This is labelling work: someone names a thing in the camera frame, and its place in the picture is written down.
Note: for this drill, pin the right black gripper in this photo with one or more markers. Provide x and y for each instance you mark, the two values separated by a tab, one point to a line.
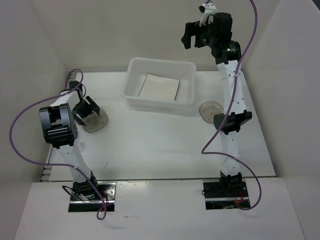
192	28

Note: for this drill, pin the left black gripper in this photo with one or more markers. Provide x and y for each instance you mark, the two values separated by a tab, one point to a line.
91	107

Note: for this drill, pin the clear glass dish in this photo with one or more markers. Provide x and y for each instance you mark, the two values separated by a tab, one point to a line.
209	109
95	121

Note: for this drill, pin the square white plate black rim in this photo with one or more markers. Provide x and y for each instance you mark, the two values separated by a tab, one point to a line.
159	87

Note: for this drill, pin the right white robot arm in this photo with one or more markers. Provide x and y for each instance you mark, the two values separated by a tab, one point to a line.
215	32

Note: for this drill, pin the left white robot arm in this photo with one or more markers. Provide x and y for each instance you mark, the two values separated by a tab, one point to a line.
87	185

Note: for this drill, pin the white plastic bin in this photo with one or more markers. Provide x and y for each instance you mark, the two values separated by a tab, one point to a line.
139	67

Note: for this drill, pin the clear plastic cup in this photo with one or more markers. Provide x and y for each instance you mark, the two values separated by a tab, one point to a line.
81	145

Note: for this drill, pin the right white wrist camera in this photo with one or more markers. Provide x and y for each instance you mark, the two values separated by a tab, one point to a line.
207	9

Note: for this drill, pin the aluminium rail left edge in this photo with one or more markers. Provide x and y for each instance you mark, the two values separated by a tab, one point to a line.
59	128

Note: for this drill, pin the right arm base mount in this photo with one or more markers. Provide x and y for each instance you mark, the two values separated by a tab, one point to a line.
217	199

